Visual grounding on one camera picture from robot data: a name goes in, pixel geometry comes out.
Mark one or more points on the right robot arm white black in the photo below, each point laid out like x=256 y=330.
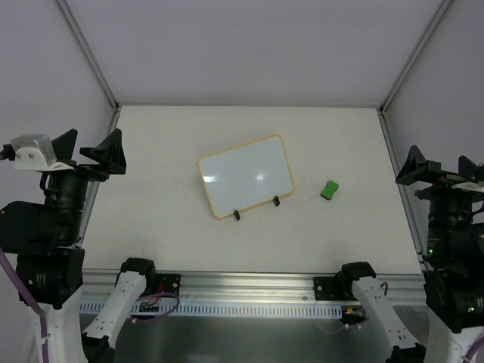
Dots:
x=454 y=283

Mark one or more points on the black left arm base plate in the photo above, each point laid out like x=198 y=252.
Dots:
x=168 y=283

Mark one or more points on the left aluminium frame post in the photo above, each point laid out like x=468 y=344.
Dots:
x=82 y=43

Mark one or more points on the aluminium frame post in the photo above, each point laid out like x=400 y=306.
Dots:
x=82 y=43
x=423 y=41

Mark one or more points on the aluminium mounting rail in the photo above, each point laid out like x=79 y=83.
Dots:
x=230 y=287

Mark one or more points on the white slotted cable duct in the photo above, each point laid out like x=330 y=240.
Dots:
x=225 y=309

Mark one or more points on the small whiteboard with yellow frame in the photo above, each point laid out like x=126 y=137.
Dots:
x=246 y=176

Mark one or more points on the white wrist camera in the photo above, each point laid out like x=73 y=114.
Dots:
x=470 y=186
x=36 y=153

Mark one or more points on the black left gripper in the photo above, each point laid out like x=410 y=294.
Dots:
x=84 y=169

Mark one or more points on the green whiteboard eraser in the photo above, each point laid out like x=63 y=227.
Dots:
x=329 y=190

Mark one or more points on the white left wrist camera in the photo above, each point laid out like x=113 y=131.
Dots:
x=36 y=153

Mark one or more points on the right aluminium frame post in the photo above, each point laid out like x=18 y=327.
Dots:
x=423 y=41

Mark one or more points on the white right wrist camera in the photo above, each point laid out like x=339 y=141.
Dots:
x=470 y=186

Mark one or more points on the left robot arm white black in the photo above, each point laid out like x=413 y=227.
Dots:
x=45 y=239

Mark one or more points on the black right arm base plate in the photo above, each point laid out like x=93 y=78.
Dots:
x=331 y=289

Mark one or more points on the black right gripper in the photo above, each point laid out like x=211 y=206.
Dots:
x=441 y=181

